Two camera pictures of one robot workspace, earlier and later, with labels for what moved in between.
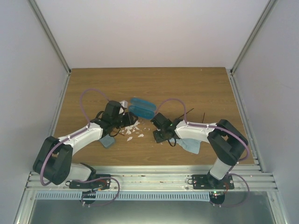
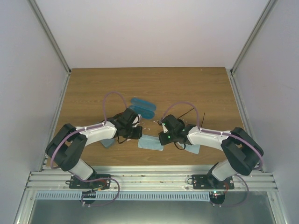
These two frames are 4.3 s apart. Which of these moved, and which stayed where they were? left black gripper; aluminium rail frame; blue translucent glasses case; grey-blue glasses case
Moved: left black gripper
Stayed: grey-blue glasses case; blue translucent glasses case; aluminium rail frame
